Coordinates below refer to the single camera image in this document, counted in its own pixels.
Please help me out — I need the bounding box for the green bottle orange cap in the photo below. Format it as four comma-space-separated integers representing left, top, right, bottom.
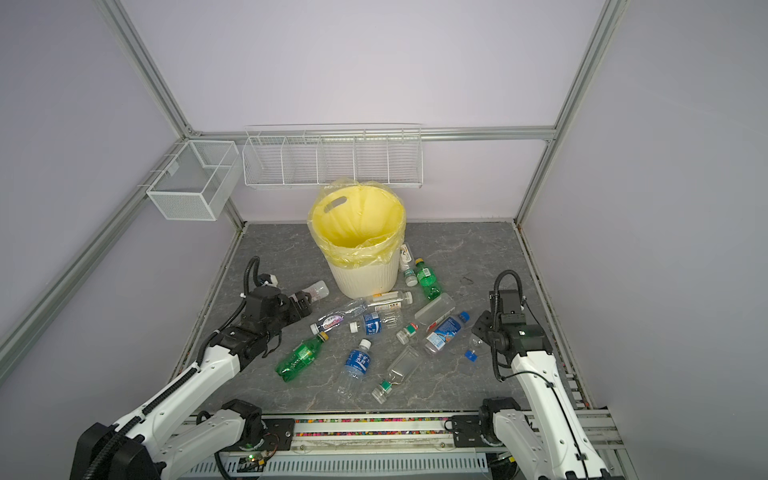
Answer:
275, 332, 329, 382

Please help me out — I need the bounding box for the bottle blue orange label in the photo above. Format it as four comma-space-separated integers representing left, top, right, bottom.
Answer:
423, 311, 470, 354

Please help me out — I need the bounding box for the square bottle sunflower label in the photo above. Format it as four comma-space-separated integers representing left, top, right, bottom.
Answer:
396, 293, 456, 345

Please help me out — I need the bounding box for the tall bottle blue label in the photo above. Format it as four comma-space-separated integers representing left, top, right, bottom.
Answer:
337, 338, 372, 399

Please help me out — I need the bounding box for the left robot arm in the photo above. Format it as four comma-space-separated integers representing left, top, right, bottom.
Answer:
70, 281, 329, 479

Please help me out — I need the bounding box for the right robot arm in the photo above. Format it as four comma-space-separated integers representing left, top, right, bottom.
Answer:
473, 311, 618, 479

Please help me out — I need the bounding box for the white plastic bin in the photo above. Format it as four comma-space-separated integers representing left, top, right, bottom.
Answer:
328, 254, 399, 299

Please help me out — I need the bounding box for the yellow bin liner bag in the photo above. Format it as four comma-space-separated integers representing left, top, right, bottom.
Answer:
307, 178, 407, 269

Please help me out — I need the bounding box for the clear bottle red cap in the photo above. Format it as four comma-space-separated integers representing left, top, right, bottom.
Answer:
297, 280, 330, 303

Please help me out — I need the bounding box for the clear bottle purple label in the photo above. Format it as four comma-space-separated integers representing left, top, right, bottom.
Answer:
310, 298, 368, 335

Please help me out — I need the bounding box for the small blue bottle cap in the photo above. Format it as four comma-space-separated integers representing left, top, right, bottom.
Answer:
465, 335, 486, 362

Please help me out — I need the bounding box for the small bottle blue label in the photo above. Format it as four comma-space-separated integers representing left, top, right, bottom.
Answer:
348, 309, 403, 335

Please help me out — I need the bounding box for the clear bottle orange label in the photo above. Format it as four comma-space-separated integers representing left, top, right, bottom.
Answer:
364, 291, 413, 311

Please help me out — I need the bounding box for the green bottle yellow cap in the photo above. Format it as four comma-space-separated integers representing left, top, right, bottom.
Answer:
414, 258, 442, 301

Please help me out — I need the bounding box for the clear bottle green cap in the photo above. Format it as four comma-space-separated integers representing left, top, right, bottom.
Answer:
400, 243, 418, 287

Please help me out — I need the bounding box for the square clear bottle green label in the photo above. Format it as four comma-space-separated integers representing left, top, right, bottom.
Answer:
371, 346, 422, 404

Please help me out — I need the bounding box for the small white mesh basket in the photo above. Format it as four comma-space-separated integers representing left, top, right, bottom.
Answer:
147, 140, 243, 221

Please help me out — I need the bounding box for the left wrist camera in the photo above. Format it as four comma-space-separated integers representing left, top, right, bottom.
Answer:
255, 273, 279, 287

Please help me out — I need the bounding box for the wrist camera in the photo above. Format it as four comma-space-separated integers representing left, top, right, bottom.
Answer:
496, 289, 525, 315
255, 273, 279, 287

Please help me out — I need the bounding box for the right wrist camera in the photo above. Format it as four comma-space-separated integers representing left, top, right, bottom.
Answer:
496, 289, 525, 315

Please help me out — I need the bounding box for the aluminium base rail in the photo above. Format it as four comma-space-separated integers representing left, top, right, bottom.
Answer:
119, 407, 625, 480

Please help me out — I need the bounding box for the long white wire basket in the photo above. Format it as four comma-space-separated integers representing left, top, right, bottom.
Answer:
241, 123, 424, 188

